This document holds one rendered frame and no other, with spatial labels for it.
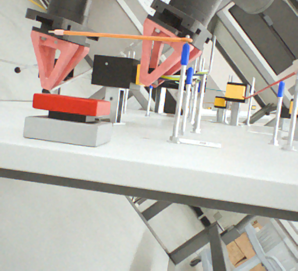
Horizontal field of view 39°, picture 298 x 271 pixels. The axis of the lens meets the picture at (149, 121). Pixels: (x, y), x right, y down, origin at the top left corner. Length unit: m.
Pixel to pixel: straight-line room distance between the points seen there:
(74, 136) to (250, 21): 1.34
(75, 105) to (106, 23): 8.12
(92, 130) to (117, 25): 8.08
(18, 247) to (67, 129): 0.46
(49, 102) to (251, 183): 0.16
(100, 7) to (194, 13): 7.98
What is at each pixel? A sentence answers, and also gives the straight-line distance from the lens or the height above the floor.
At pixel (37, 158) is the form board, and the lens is 0.29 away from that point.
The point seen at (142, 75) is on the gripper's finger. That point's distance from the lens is 0.55.
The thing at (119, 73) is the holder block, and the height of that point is 1.11.
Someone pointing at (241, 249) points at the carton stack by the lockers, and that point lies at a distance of 8.33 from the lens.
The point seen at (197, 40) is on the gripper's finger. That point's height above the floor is 1.22.
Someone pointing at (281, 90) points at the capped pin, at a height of 1.27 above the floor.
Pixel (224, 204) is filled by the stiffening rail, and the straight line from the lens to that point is 0.42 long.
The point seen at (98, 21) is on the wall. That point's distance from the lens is 8.47.
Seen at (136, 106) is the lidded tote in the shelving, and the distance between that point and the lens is 7.69.
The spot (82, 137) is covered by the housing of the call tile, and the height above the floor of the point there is 1.09.
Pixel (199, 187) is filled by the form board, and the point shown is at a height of 1.14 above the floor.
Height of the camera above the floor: 1.17
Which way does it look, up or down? 6 degrees down
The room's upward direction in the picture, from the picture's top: 54 degrees clockwise
